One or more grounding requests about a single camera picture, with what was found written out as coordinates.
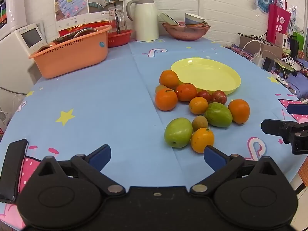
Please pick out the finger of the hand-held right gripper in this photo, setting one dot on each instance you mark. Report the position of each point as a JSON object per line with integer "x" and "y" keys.
{"x": 298, "y": 109}
{"x": 274, "y": 127}

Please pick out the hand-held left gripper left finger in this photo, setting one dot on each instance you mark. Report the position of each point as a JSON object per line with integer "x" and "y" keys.
{"x": 101, "y": 157}

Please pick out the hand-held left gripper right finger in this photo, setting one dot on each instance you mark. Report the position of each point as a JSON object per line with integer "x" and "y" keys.
{"x": 214, "y": 157}

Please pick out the yellow orange with stem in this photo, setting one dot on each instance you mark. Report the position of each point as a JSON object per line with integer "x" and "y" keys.
{"x": 201, "y": 139}

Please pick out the large orange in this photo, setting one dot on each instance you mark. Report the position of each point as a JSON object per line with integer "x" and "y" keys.
{"x": 169, "y": 79}
{"x": 239, "y": 112}

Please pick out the green red mango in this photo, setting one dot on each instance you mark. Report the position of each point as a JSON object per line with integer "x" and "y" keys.
{"x": 218, "y": 115}

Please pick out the round green apple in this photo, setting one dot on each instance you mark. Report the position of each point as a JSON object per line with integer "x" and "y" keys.
{"x": 178, "y": 132}

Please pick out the small yellow orange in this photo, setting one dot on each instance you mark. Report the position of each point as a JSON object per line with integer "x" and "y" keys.
{"x": 198, "y": 105}

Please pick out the red green plum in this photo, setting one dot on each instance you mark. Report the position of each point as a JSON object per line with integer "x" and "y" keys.
{"x": 219, "y": 97}
{"x": 204, "y": 95}

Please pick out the orange with green stem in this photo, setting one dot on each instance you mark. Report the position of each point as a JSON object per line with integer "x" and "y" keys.
{"x": 166, "y": 100}

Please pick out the yellow plastic plate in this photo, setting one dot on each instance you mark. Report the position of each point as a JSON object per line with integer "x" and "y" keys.
{"x": 207, "y": 74}

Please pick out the blue cloth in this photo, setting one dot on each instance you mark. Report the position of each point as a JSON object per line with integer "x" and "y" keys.
{"x": 299, "y": 81}

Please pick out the blue printed tablecloth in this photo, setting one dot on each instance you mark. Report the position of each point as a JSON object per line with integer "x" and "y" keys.
{"x": 101, "y": 105}

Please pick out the white charger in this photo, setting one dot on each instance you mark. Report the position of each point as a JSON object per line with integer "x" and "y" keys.
{"x": 259, "y": 59}

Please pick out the cardboard box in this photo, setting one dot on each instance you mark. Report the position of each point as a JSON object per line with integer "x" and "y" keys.
{"x": 269, "y": 49}

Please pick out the dark orange mandarin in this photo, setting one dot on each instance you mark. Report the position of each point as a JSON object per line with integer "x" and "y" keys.
{"x": 186, "y": 92}

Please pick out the black smartphone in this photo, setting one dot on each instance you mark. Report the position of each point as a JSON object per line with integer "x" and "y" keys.
{"x": 13, "y": 170}

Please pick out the pink gift bag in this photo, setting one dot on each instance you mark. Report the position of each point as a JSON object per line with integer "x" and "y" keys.
{"x": 278, "y": 21}

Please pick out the orange plastic basket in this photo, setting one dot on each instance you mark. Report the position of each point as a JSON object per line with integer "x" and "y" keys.
{"x": 72, "y": 57}

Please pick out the red plastic basket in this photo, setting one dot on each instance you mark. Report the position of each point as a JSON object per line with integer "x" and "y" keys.
{"x": 119, "y": 39}

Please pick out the stainless steel bowl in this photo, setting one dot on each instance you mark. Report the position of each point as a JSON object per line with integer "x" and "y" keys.
{"x": 65, "y": 39}
{"x": 85, "y": 31}

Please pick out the pink glass bowl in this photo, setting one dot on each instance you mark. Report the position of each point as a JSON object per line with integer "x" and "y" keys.
{"x": 185, "y": 32}

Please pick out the white appliance with screen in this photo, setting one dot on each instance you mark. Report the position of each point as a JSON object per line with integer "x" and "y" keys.
{"x": 12, "y": 62}

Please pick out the blue white bowl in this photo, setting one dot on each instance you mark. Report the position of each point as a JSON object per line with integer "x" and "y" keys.
{"x": 193, "y": 18}

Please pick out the clear glass pitcher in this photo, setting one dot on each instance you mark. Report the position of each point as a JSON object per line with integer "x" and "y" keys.
{"x": 118, "y": 19}

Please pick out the white dish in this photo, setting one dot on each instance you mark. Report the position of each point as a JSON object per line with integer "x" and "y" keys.
{"x": 169, "y": 19}

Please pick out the white thermos jug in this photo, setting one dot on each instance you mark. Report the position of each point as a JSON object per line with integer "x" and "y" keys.
{"x": 145, "y": 19}

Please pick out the white water purifier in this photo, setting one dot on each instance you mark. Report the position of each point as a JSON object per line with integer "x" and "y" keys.
{"x": 10, "y": 9}

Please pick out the wall poster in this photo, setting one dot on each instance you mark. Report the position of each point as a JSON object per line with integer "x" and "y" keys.
{"x": 79, "y": 2}

